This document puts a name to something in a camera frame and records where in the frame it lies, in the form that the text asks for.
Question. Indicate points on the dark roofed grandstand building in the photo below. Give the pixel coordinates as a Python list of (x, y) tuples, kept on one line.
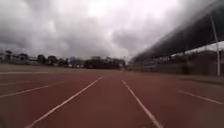
[(196, 35)]

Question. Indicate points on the pale pole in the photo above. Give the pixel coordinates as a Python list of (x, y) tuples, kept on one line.
[(217, 60)]

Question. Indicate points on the red running track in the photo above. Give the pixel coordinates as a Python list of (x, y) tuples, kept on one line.
[(100, 106)]

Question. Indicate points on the pale ground strip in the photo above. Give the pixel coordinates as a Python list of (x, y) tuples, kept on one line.
[(26, 68)]

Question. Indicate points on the row of trees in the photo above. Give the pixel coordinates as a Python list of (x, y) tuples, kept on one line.
[(100, 63)]

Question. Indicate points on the grey paved strip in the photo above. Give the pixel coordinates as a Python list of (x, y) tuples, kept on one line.
[(210, 79)]

